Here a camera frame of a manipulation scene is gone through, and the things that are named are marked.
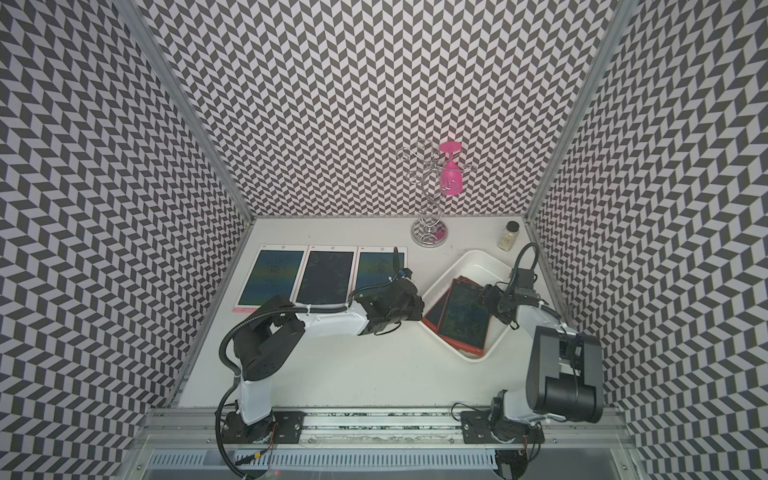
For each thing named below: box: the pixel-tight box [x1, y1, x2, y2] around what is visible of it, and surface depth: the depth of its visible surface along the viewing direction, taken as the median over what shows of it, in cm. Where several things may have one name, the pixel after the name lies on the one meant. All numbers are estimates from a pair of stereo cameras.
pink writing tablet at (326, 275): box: [290, 245, 359, 305], surface depth 104 cm
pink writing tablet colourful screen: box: [232, 244, 309, 313], surface depth 104 cm
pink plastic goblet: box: [439, 141, 463, 195], surface depth 101 cm
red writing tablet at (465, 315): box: [437, 278, 490, 350], surface depth 91 cm
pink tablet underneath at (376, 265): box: [351, 246, 408, 304], surface depth 105 cm
